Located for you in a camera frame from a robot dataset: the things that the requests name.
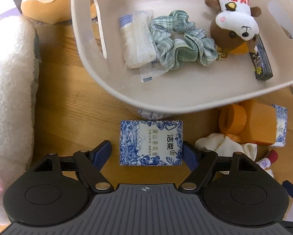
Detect blue white tissue pack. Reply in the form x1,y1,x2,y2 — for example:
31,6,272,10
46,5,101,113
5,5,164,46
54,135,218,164
119,120,183,166
271,104,288,147

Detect green plaid scrunchie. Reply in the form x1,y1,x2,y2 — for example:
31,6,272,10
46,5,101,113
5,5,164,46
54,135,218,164
150,10,218,71

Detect black long star box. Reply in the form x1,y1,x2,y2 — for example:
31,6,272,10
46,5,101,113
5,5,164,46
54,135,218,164
249,37,273,81

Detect red white plush toy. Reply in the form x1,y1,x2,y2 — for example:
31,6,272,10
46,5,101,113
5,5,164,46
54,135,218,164
256,150,278,177

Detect beige plastic storage bin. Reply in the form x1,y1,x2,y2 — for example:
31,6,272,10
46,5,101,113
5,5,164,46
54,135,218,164
71,0,293,114

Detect orange plush block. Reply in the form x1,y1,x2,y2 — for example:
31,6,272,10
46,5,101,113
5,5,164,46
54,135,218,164
219,99,277,145

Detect clear packet white swabs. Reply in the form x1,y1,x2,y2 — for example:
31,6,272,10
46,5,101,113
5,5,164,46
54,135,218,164
119,10,168,83

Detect brown white cow plush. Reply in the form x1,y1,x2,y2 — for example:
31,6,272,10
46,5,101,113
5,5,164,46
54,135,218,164
204,0,261,55

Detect white fluffy plush bag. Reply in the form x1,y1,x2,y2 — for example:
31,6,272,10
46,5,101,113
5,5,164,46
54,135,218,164
0,16,40,225

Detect orange white plush toy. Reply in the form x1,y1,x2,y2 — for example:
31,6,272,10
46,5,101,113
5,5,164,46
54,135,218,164
19,0,98,25

